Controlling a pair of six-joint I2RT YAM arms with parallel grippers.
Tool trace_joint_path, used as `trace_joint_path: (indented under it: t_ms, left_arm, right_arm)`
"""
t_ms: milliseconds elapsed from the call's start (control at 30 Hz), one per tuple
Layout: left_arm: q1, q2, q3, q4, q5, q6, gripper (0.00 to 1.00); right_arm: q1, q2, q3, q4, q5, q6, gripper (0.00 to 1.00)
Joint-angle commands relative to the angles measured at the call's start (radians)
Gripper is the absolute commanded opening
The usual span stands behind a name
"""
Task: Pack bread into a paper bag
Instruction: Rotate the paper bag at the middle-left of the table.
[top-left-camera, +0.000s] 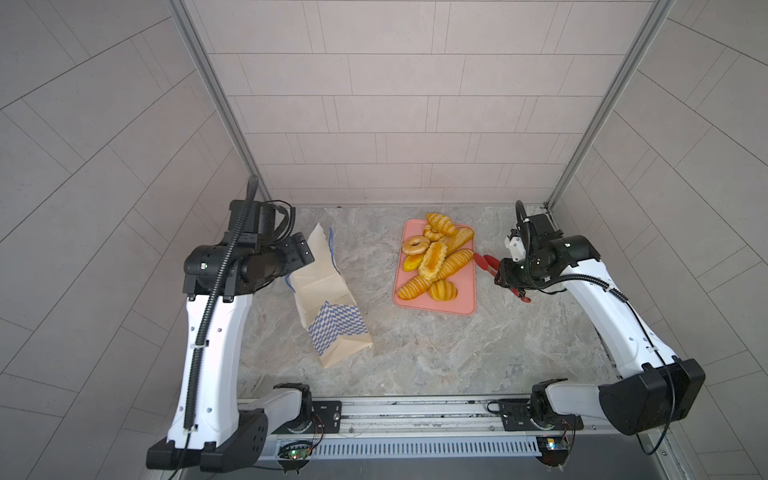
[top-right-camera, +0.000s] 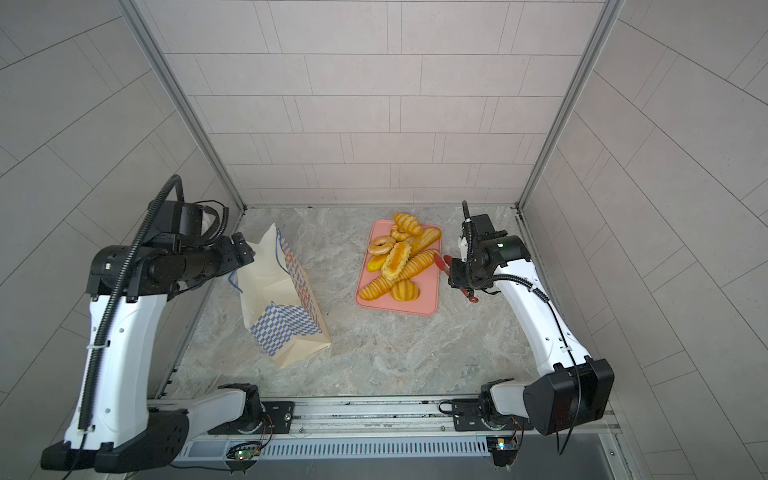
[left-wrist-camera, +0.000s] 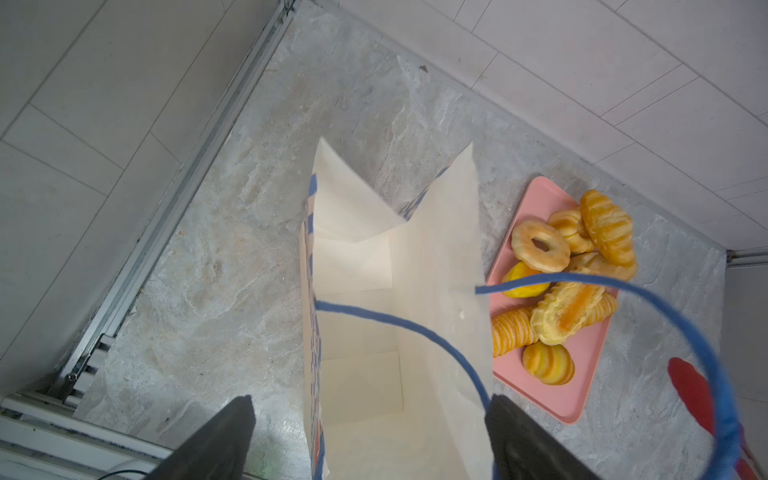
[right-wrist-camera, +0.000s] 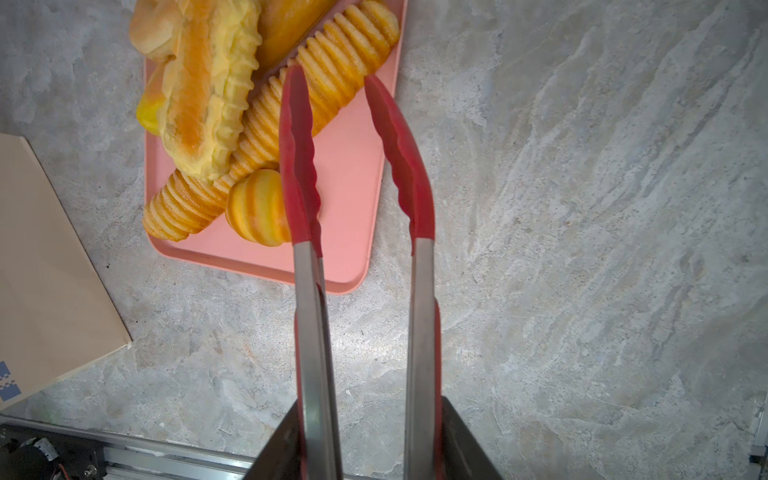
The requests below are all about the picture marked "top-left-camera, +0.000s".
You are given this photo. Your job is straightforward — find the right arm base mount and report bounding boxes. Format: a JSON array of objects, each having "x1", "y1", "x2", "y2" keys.
[{"x1": 486, "y1": 398, "x2": 584, "y2": 431}]

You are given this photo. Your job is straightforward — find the croissant bread top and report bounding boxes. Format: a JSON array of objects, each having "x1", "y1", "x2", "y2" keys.
[{"x1": 426, "y1": 213, "x2": 458, "y2": 236}]

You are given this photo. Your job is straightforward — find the long ridged bread right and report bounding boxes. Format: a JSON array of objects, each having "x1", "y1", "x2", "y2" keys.
[{"x1": 435, "y1": 249, "x2": 474, "y2": 280}]

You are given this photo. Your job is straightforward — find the pink tray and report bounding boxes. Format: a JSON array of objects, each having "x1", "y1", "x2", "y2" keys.
[{"x1": 393, "y1": 213, "x2": 476, "y2": 315}]

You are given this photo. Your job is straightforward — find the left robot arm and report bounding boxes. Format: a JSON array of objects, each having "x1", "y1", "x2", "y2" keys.
[{"x1": 146, "y1": 233, "x2": 314, "y2": 473}]

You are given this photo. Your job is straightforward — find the checkered paper bag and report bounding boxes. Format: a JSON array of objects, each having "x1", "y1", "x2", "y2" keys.
[{"x1": 286, "y1": 224, "x2": 373, "y2": 368}]

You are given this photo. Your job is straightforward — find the right circuit board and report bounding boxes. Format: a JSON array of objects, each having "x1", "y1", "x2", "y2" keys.
[{"x1": 536, "y1": 437, "x2": 571, "y2": 468}]

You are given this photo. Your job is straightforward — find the left circuit board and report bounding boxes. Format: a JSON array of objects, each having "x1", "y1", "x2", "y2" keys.
[{"x1": 277, "y1": 440, "x2": 314, "y2": 461}]

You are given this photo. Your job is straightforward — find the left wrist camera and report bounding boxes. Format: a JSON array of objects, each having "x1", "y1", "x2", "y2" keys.
[{"x1": 225, "y1": 200, "x2": 285, "y2": 244}]

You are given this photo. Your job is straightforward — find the red tongs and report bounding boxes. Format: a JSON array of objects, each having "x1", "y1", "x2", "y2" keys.
[{"x1": 474, "y1": 252, "x2": 531, "y2": 304}]

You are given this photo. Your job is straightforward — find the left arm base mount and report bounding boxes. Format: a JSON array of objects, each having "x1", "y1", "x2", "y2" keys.
[{"x1": 276, "y1": 400, "x2": 343, "y2": 435}]

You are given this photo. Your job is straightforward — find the round ridged bread bottom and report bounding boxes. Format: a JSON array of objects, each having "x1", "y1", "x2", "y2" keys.
[{"x1": 429, "y1": 279, "x2": 459, "y2": 302}]

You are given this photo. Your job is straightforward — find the small yellow bread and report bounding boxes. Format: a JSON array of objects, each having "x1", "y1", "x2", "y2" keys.
[{"x1": 402, "y1": 254, "x2": 424, "y2": 272}]

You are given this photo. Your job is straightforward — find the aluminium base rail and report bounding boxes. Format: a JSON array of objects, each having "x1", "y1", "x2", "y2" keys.
[{"x1": 236, "y1": 392, "x2": 670, "y2": 442}]

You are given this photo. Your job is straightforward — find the long oval bread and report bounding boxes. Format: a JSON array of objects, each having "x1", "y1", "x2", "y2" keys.
[{"x1": 440, "y1": 227, "x2": 474, "y2": 255}]

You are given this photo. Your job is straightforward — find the small twisted bread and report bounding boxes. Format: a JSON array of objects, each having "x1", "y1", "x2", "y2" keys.
[{"x1": 423, "y1": 224, "x2": 444, "y2": 242}]

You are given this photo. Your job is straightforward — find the ring doughnut bread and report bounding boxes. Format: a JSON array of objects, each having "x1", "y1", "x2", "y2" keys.
[{"x1": 401, "y1": 235, "x2": 431, "y2": 256}]

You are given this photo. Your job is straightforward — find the circuit board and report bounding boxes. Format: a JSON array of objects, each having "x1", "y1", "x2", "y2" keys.
[
  {"x1": 536, "y1": 437, "x2": 571, "y2": 468},
  {"x1": 277, "y1": 440, "x2": 314, "y2": 461}
]

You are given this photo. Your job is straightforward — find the long ridged bread bottom-left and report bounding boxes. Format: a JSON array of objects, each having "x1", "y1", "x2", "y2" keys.
[{"x1": 397, "y1": 275, "x2": 432, "y2": 301}]

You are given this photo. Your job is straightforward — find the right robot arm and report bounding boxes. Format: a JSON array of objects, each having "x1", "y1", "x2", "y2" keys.
[{"x1": 496, "y1": 233, "x2": 706, "y2": 435}]

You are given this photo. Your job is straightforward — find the jam-filled ridged bread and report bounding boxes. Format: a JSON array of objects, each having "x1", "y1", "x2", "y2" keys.
[{"x1": 418, "y1": 240, "x2": 448, "y2": 281}]

